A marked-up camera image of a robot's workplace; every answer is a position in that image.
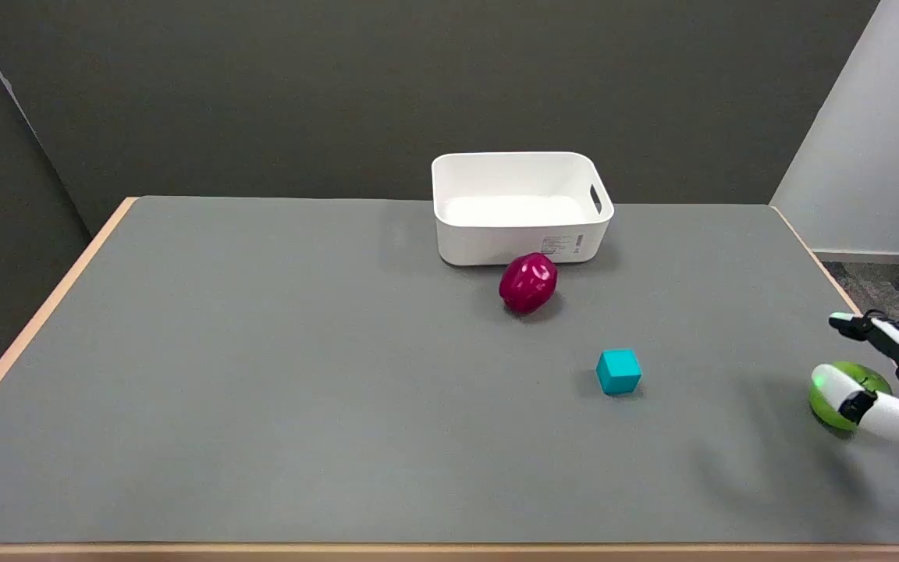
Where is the white plastic storage bin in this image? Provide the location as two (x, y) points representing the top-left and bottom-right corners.
(432, 151), (616, 267)

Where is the grey table mat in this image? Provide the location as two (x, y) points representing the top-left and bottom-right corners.
(0, 195), (899, 546)

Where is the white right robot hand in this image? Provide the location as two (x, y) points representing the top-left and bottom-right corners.
(810, 311), (899, 460)

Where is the teal cube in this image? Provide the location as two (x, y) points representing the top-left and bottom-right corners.
(596, 348), (643, 396)

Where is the red bell pepper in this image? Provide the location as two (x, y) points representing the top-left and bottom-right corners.
(499, 252), (559, 315)

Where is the green apple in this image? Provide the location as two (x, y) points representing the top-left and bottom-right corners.
(808, 361), (894, 431)

